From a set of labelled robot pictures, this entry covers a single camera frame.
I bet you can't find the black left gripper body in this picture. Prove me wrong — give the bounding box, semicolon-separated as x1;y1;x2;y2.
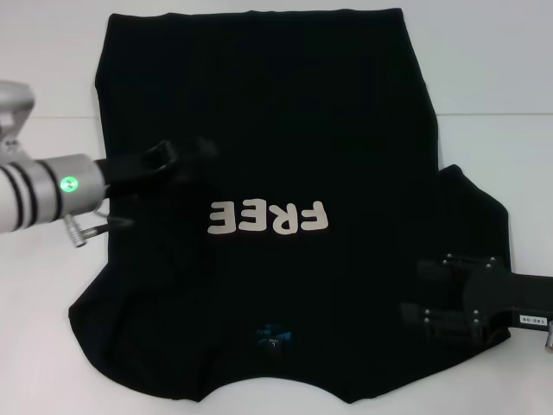
94;139;183;199

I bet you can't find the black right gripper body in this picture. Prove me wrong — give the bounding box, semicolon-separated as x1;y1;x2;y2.
461;258;553;335

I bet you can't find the black shirt with FREE print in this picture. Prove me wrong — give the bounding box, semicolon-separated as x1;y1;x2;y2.
68;7;522;405

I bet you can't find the grey cable with silver plug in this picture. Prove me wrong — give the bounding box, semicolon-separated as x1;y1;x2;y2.
64;214;135;250

